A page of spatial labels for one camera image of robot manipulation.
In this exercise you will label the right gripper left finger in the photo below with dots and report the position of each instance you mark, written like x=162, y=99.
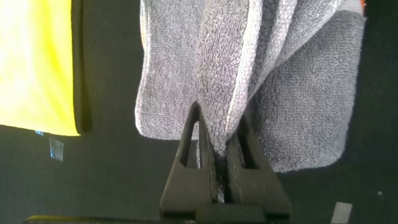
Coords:
x=189, y=186

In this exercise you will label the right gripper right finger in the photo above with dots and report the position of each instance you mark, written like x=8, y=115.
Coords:
x=252, y=186

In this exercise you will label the grey towel with orange marks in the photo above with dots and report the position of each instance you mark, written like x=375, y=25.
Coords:
x=298, y=109

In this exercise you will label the yellow towel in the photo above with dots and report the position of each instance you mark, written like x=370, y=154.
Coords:
x=37, y=68

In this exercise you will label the grey tape strip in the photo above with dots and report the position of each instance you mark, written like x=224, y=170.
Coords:
x=341, y=212

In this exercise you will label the large clear tape piece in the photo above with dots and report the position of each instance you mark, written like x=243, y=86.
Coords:
x=56, y=148

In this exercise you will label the tiny clear tape piece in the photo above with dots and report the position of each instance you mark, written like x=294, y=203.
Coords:
x=39, y=132

